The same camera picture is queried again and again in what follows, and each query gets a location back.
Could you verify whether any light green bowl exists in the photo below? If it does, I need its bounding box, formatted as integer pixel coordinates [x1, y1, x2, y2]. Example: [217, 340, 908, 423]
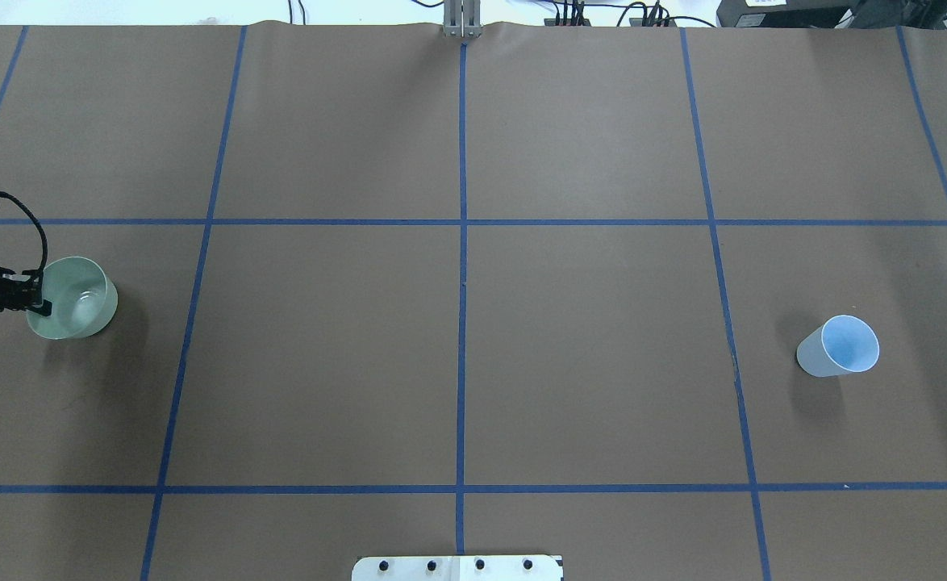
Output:
[25, 257, 119, 340]

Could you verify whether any light blue plastic cup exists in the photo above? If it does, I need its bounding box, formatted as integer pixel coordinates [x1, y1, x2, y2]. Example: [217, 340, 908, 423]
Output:
[795, 314, 882, 378]

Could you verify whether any brown paper table mat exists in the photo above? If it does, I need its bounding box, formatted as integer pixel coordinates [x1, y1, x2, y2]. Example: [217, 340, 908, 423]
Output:
[0, 22, 947, 580]

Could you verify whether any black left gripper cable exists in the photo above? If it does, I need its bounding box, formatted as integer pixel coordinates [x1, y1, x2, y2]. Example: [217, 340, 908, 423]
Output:
[0, 190, 49, 277]

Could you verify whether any aluminium frame post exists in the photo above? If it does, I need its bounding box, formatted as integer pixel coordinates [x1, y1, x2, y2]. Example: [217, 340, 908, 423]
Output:
[443, 0, 483, 40]

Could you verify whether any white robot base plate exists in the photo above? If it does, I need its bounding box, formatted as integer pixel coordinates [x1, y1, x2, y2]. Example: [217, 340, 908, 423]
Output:
[351, 554, 565, 580]

